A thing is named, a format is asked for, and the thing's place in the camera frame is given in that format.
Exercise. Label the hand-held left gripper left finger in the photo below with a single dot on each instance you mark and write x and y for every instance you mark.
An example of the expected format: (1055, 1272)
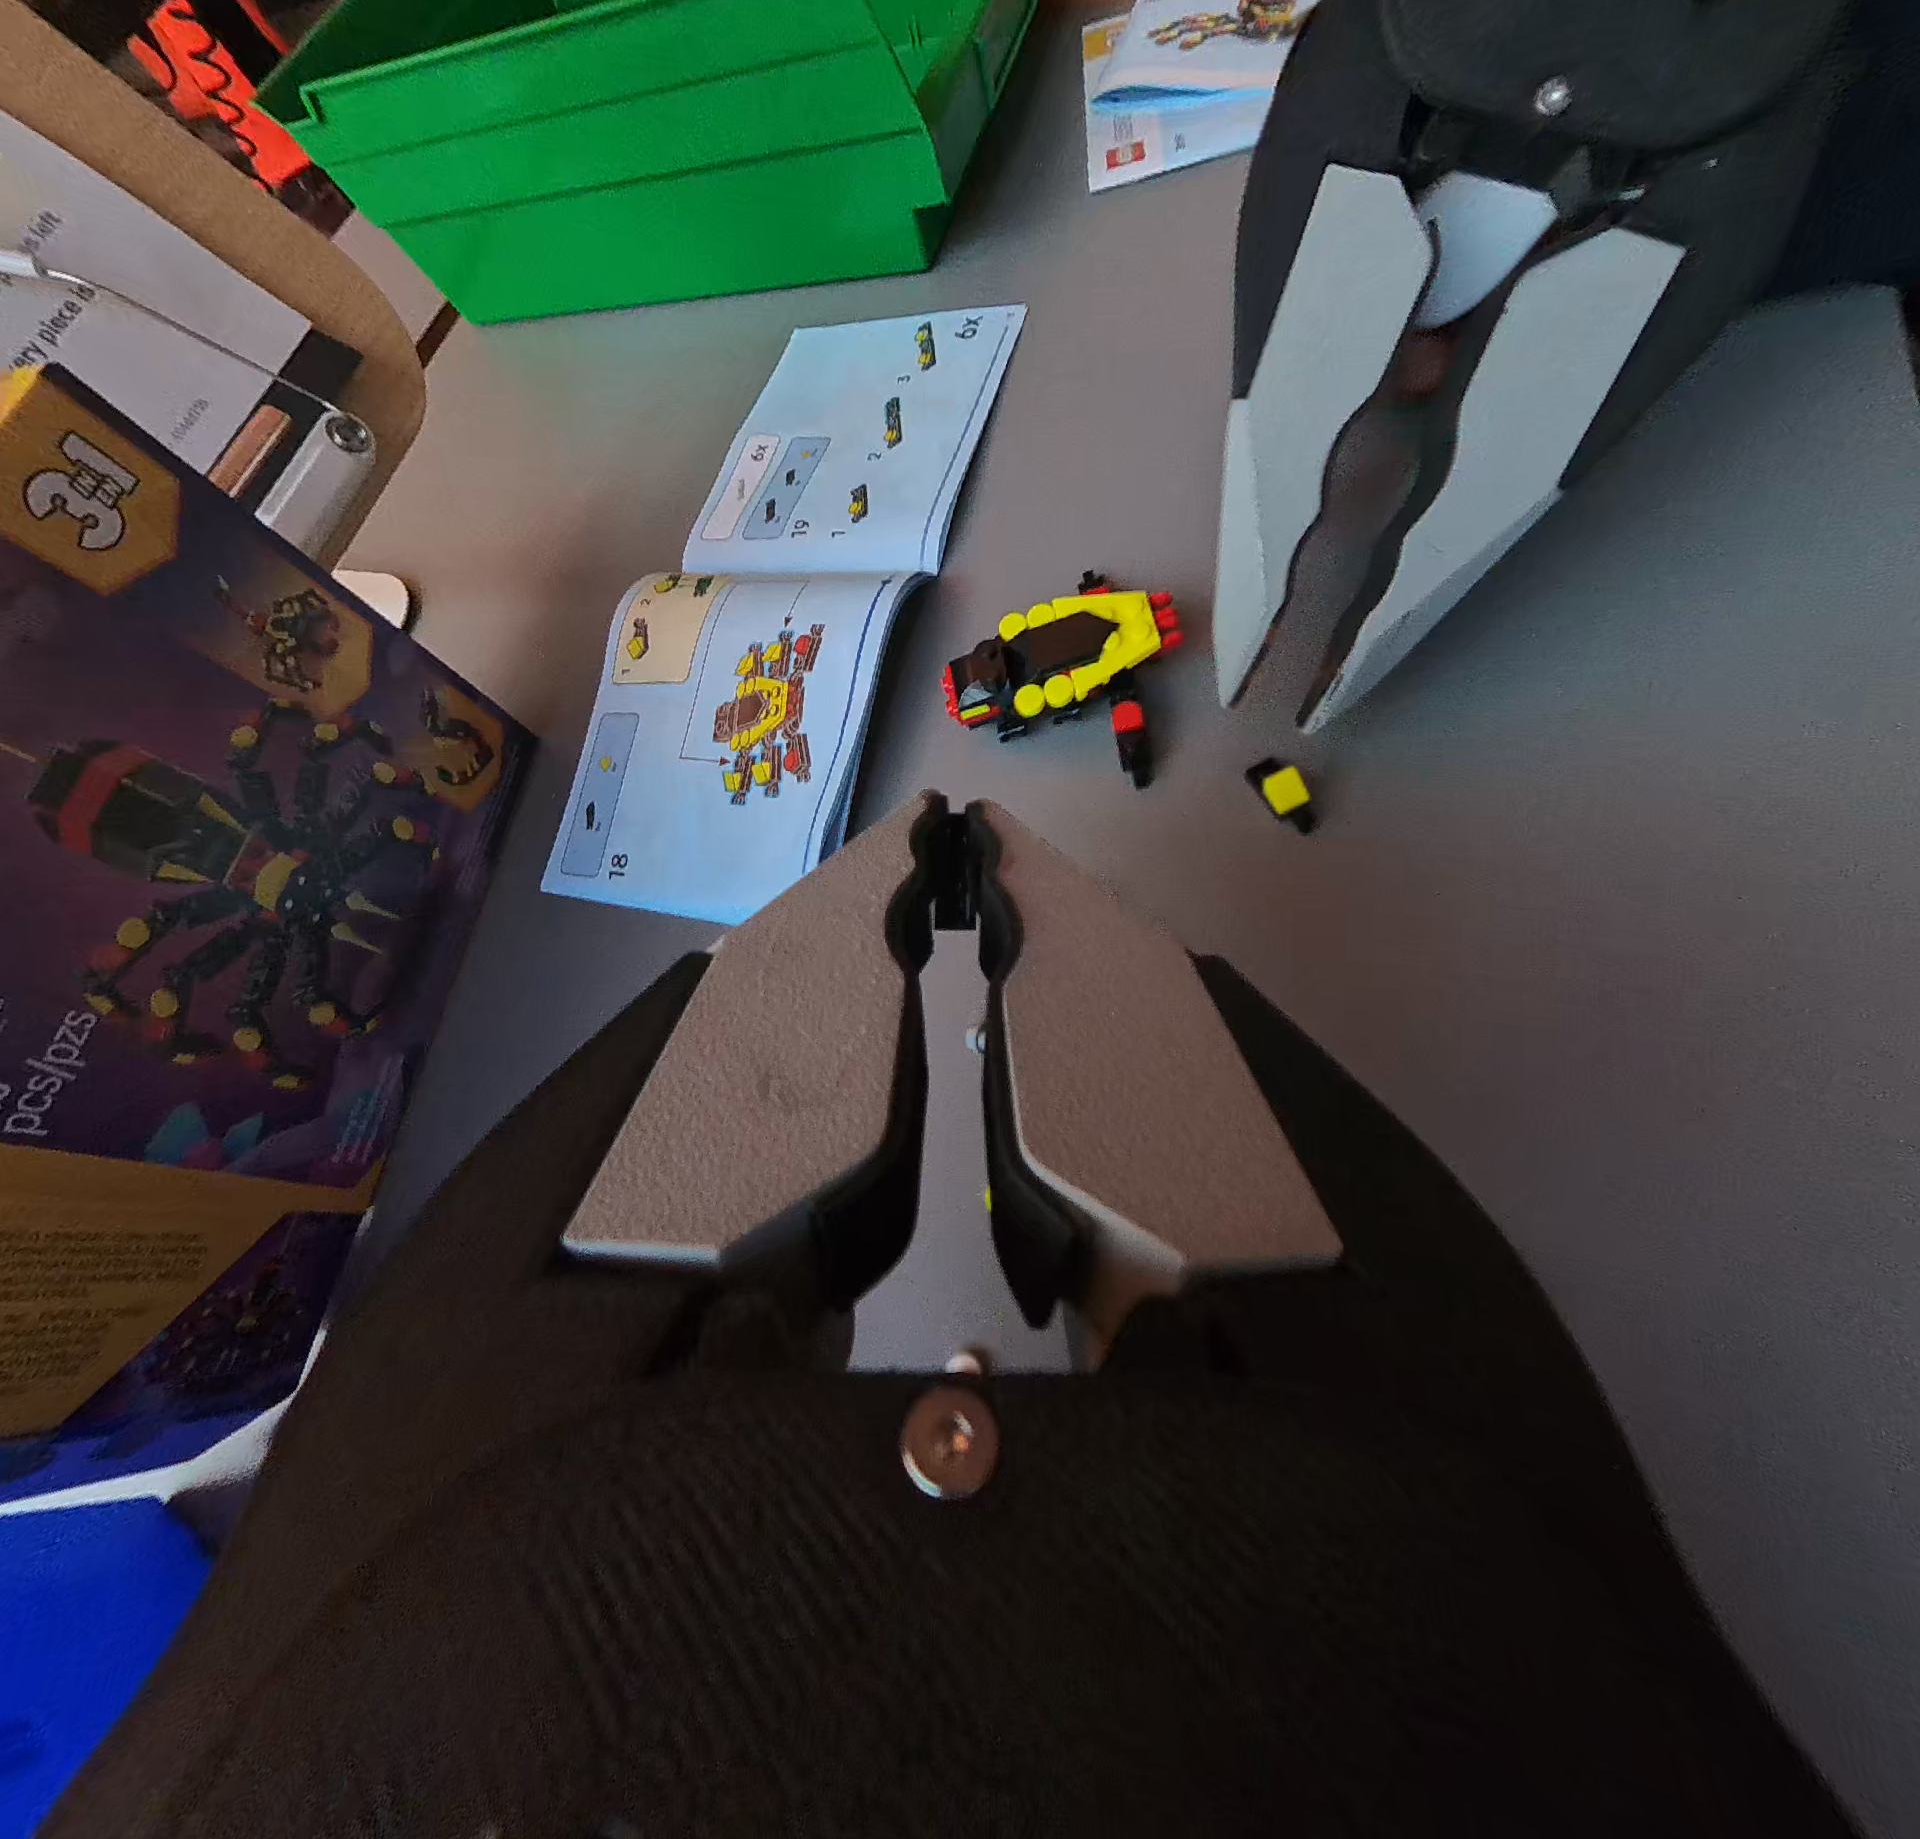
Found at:
(751, 1091)

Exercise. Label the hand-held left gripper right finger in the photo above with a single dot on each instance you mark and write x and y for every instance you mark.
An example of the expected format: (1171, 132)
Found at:
(1171, 1105)

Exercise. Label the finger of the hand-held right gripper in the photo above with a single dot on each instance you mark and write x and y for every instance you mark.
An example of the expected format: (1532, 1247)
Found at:
(1559, 371)
(1313, 339)

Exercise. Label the small yellow black lego piece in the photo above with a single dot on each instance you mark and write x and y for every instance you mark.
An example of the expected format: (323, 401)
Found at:
(1283, 788)

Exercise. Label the closed lego instruction booklet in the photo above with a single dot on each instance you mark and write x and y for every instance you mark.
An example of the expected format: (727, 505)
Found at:
(1185, 69)

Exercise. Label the yellow black red lego model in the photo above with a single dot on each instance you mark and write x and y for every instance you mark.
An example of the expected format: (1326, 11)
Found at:
(1065, 654)

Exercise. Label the open lego instruction booklet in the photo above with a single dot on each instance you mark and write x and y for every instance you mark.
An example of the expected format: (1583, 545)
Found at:
(781, 595)

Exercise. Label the purple lego set box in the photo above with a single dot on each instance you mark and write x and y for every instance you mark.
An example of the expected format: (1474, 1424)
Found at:
(195, 895)

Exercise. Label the person's dark blue clothing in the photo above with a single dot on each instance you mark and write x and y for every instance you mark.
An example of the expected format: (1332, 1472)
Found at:
(1868, 146)

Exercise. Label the green plastic bin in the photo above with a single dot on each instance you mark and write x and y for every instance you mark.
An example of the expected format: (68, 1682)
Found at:
(647, 146)

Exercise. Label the silver metal rod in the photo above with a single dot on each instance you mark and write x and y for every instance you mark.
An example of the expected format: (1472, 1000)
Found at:
(323, 475)

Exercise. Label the brown cardboard panel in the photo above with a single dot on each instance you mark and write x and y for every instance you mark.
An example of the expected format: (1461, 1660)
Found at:
(360, 355)

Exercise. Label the blue plastic object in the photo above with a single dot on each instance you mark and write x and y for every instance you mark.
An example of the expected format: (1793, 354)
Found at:
(90, 1615)

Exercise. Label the white paper sheet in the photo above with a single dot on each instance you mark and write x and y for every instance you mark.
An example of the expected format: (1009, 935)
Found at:
(135, 264)

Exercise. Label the orange marked dark object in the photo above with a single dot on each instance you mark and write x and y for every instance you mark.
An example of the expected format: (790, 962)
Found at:
(195, 69)

